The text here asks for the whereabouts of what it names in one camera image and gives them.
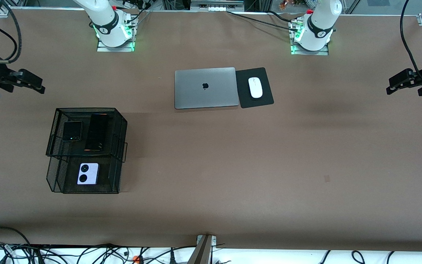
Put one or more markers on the small black flip phone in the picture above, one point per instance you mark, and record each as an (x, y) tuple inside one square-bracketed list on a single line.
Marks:
[(72, 131)]

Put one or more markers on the long black smartphone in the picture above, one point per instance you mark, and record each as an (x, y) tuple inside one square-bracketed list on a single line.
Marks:
[(96, 132)]

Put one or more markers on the lilac flip phone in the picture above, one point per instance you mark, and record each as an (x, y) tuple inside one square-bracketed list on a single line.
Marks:
[(88, 173)]

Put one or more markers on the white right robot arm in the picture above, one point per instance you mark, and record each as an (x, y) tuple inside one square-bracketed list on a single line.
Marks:
[(104, 22)]

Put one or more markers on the black mesh two-tier tray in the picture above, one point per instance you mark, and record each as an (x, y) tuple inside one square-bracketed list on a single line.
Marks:
[(112, 146)]

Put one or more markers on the white computer mouse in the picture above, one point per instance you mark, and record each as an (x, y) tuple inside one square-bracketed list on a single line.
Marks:
[(255, 88)]

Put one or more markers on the black mouse pad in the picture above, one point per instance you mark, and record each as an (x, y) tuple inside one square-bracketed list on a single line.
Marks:
[(244, 99)]

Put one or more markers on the silver laptop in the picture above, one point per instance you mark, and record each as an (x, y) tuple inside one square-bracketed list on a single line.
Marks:
[(196, 95)]

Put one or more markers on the white power strip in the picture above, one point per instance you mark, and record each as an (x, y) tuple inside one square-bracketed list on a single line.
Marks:
[(216, 5)]

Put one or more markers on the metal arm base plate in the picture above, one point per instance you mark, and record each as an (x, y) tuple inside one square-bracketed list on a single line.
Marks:
[(115, 48), (310, 52)]

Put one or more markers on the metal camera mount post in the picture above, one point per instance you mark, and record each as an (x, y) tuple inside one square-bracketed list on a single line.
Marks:
[(202, 253)]

